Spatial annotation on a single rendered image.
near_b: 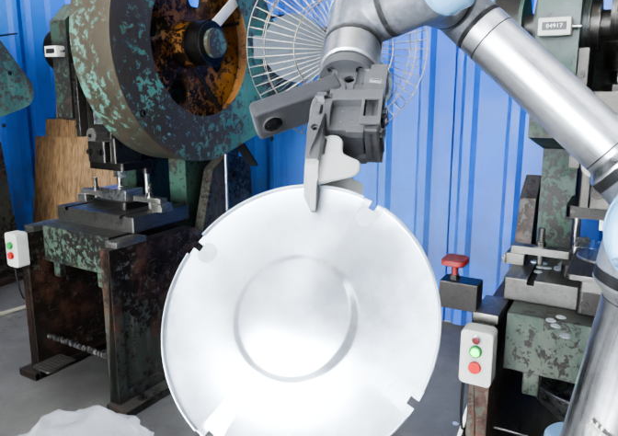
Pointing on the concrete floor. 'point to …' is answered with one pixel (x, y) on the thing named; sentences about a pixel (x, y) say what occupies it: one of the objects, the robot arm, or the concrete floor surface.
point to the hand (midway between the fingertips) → (308, 204)
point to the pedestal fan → (308, 44)
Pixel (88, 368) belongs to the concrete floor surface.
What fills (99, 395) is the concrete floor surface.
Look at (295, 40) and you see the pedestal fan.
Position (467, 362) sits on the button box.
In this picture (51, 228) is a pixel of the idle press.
